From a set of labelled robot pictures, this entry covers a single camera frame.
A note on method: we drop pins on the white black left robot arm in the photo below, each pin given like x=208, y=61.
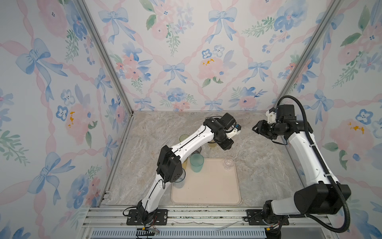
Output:
x=220, y=129

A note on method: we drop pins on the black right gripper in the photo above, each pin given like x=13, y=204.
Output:
x=260, y=128

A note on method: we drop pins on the small smoky grey glass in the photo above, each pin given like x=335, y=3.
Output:
x=199, y=148

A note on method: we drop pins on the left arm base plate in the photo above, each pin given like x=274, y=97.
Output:
x=157, y=218

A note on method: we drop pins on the aluminium frame rail front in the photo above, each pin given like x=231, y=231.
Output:
x=182, y=223

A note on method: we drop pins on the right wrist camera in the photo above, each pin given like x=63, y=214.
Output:
x=280, y=114

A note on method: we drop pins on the small amber glass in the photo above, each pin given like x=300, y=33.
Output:
x=212, y=144

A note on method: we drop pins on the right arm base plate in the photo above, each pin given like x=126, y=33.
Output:
x=256, y=217

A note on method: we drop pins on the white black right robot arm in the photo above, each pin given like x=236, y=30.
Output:
x=322, y=192

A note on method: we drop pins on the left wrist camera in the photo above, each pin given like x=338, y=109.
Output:
x=229, y=123

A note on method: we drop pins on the teal textured plastic glass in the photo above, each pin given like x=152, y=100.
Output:
x=197, y=162

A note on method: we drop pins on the frosted clear glass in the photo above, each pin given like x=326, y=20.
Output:
x=229, y=163

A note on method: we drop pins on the tall blue plastic glass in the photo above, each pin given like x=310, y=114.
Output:
x=180, y=182

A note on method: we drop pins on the small green glass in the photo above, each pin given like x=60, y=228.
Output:
x=183, y=137

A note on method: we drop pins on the beige rectangular tray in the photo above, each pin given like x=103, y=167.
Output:
x=213, y=185

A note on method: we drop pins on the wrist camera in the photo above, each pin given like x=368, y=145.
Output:
x=280, y=114
x=229, y=123

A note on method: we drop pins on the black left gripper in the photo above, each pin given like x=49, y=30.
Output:
x=227, y=146

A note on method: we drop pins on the tall yellow plastic glass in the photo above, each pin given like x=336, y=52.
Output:
x=185, y=164

